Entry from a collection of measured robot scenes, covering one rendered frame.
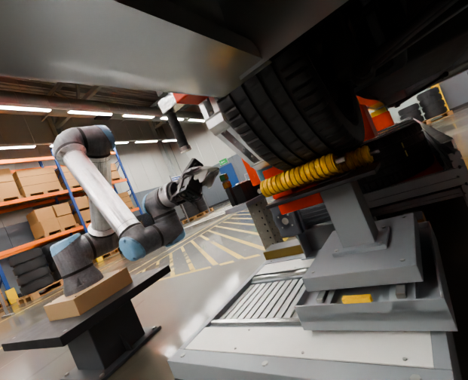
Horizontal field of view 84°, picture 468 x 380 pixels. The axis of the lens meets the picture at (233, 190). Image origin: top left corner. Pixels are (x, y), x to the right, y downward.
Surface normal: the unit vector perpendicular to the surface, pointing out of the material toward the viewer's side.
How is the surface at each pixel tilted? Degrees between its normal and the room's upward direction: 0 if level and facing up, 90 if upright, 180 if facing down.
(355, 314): 90
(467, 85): 90
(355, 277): 90
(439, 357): 0
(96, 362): 90
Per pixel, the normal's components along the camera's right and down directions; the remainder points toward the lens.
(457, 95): -0.45, 0.19
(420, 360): -0.39, -0.92
